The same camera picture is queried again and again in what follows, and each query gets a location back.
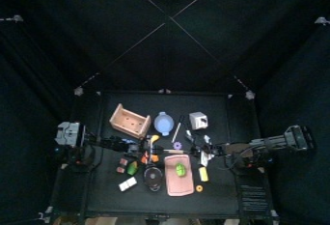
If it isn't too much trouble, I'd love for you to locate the wooden handled toy knife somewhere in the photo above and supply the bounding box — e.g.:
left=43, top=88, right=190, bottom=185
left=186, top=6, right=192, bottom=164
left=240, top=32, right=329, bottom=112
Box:
left=162, top=149, right=191, bottom=155

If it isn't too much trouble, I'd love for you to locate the green toy starfruit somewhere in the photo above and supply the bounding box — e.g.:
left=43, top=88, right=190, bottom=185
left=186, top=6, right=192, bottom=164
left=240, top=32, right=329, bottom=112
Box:
left=174, top=162, right=188, bottom=178

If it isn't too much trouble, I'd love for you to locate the yellow toy spoon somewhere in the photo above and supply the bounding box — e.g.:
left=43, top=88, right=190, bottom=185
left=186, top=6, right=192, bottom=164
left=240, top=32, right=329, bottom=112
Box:
left=147, top=134, right=162, bottom=150

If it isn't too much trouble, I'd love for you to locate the white thin stick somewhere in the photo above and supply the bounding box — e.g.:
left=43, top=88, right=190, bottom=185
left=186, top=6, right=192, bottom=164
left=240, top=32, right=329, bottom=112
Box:
left=170, top=116, right=186, bottom=144

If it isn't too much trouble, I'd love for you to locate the green yellow toy fruit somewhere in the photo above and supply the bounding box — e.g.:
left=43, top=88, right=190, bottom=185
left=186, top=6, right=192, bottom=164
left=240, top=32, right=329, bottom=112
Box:
left=125, top=160, right=139, bottom=177

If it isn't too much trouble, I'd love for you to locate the tan wooden crate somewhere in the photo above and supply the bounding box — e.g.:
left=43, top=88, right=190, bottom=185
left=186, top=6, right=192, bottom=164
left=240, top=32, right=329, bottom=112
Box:
left=108, top=103, right=152, bottom=140

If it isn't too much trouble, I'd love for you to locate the yellow toy block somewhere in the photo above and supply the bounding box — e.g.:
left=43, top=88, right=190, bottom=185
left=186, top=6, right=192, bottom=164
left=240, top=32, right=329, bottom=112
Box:
left=198, top=166, right=210, bottom=183

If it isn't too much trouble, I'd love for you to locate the light blue bowl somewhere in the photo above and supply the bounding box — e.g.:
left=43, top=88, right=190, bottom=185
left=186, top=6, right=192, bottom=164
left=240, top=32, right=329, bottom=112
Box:
left=152, top=111, right=175, bottom=137

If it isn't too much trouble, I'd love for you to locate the white toy box appliance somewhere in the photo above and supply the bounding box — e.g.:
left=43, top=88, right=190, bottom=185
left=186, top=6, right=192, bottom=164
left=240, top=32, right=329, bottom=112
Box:
left=188, top=111, right=210, bottom=131

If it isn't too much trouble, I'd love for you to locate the black toy pan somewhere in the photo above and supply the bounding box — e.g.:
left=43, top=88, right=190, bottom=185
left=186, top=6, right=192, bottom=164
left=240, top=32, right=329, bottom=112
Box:
left=143, top=165, right=166, bottom=193

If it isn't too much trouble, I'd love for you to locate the pink cutting board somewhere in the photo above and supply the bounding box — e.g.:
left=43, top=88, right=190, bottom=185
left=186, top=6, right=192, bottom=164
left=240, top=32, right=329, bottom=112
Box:
left=164, top=154, right=196, bottom=198

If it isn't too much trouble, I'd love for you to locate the white toy block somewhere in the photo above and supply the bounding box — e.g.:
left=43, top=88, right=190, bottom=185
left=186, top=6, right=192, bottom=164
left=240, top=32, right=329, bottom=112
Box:
left=117, top=176, right=139, bottom=192

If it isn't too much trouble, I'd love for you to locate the white text label sticker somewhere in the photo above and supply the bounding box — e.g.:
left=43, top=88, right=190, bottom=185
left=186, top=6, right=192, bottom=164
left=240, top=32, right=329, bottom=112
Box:
left=238, top=184, right=271, bottom=217

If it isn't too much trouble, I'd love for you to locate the black cable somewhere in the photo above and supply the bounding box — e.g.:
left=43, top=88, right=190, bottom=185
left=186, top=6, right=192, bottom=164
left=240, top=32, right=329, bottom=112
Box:
left=220, top=146, right=262, bottom=173

